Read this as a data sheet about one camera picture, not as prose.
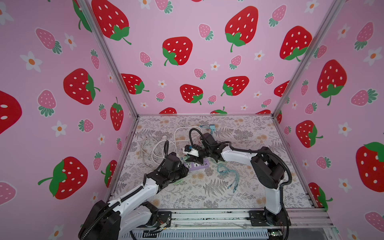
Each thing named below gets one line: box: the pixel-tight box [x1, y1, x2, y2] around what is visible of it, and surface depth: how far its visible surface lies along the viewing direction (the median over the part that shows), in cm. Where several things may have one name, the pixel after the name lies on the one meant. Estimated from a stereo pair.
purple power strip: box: [183, 158, 210, 171], surface depth 92 cm
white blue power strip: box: [183, 154, 191, 163], surface depth 87 cm
